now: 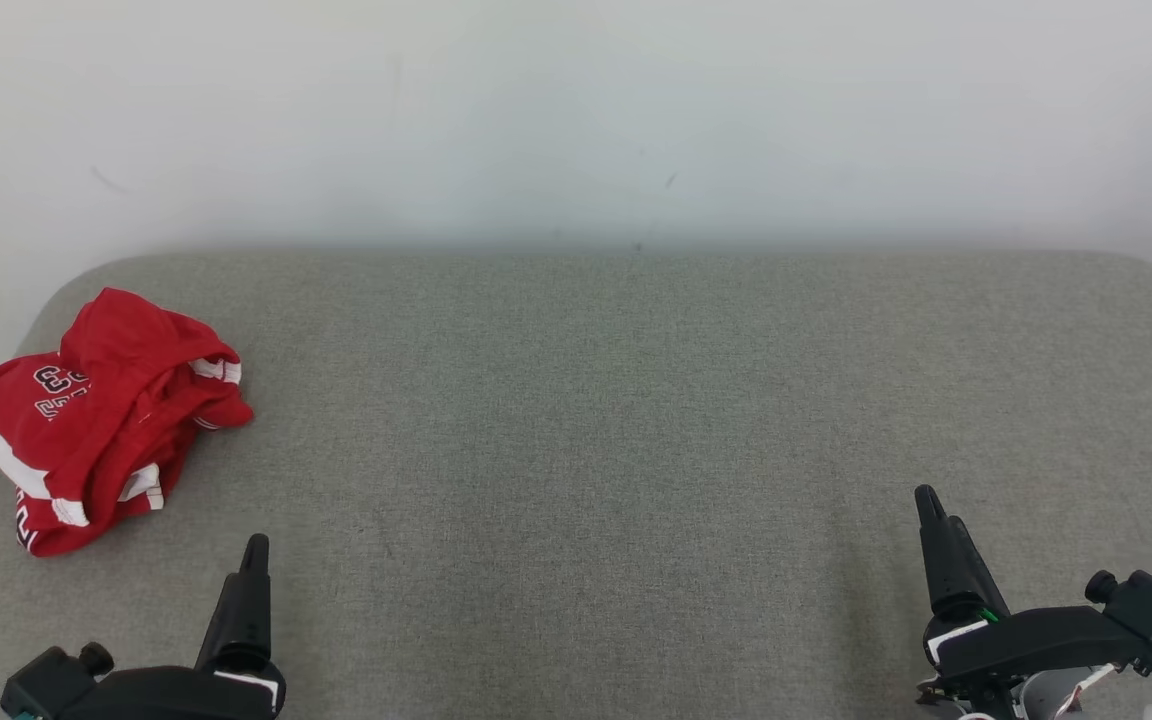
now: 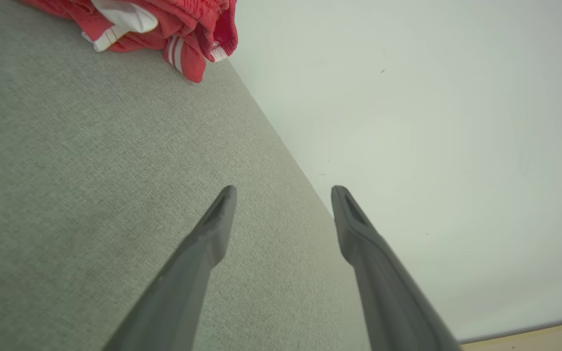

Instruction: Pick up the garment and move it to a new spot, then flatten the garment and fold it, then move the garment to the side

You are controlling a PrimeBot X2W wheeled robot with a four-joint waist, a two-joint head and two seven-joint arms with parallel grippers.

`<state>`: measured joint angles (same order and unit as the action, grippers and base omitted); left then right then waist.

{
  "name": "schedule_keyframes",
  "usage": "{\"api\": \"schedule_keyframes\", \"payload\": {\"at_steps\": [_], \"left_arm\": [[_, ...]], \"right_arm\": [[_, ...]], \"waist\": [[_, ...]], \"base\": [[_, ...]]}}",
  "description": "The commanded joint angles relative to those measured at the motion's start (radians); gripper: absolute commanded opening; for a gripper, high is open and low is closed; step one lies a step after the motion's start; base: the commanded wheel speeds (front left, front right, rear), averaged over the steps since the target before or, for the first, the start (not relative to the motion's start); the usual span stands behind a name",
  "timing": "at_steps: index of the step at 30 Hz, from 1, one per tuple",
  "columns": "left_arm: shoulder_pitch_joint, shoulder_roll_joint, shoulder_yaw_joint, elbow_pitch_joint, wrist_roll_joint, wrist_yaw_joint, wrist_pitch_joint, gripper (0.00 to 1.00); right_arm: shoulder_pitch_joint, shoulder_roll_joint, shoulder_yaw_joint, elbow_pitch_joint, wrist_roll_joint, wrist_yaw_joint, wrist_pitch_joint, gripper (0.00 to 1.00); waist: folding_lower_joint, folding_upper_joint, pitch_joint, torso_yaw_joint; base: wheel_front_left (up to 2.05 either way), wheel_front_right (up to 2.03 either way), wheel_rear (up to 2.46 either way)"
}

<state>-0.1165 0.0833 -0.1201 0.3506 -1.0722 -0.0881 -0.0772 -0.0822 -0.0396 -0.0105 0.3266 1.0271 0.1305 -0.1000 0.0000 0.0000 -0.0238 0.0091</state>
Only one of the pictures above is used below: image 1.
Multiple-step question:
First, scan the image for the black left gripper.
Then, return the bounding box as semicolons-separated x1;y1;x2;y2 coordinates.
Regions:
56;533;287;720

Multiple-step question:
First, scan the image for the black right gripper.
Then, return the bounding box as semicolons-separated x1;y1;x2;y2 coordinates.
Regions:
914;484;1152;720

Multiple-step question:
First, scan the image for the red Bulls jersey shirt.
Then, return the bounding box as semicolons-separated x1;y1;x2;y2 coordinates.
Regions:
0;352;187;558

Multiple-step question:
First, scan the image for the white red wire bundle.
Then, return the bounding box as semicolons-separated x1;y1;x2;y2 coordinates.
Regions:
1056;663;1119;717

